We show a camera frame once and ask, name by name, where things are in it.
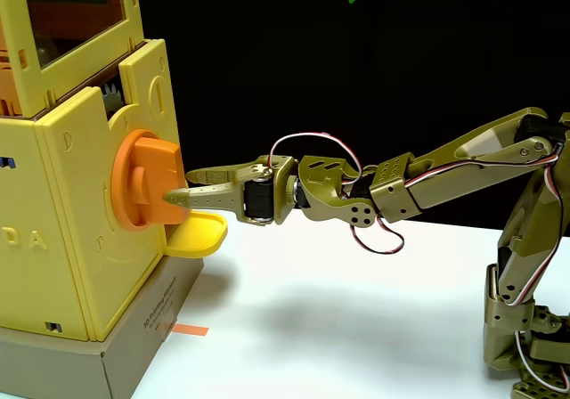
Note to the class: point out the orange vending machine knob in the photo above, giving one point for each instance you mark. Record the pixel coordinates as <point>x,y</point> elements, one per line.
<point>151,172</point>

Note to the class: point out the yellow toy vending machine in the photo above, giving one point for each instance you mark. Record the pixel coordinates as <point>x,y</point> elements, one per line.
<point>67,203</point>

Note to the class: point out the yellow dispensing tray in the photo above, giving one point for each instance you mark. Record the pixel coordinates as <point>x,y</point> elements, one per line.
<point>198,236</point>

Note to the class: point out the orange tape strip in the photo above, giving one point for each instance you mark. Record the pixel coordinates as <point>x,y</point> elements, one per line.
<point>191,329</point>

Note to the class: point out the grey plastic gear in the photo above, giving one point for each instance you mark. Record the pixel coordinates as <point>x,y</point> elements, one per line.
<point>111,98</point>

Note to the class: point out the brown cardboard box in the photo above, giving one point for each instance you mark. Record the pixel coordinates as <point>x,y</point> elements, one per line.
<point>133,341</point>

